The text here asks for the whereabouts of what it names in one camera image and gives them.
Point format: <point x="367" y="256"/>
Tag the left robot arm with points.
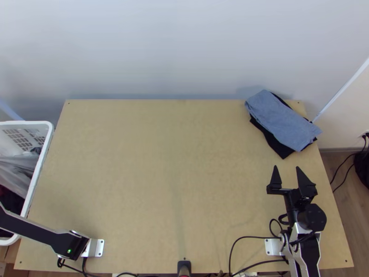
<point x="43" y="235"/>

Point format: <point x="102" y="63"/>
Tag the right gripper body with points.
<point x="292" y="202"/>

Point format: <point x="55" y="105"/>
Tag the heap of clothes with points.
<point x="14" y="173"/>

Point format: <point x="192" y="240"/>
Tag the pile of folded clothes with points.
<point x="284" y="121"/>

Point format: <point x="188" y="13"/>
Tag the white laundry basket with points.
<point x="40" y="155"/>

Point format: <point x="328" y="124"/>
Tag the black bag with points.
<point x="363" y="167"/>

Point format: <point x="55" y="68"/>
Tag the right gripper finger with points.
<point x="305" y="184"/>
<point x="275" y="181"/>

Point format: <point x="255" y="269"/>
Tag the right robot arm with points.
<point x="312" y="219"/>

